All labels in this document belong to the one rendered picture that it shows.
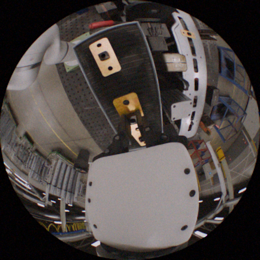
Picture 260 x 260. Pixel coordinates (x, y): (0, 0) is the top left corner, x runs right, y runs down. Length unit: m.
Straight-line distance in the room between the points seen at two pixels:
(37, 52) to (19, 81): 0.09
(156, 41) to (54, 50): 0.33
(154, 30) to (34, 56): 0.33
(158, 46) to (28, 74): 0.37
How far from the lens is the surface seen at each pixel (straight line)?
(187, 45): 0.45
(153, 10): 0.27
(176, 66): 0.30
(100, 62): 0.18
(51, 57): 0.41
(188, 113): 0.35
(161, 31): 0.31
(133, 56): 0.18
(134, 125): 0.16
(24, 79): 0.32
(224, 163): 7.47
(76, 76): 0.75
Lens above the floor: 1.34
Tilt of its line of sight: 46 degrees down
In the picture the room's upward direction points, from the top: 177 degrees clockwise
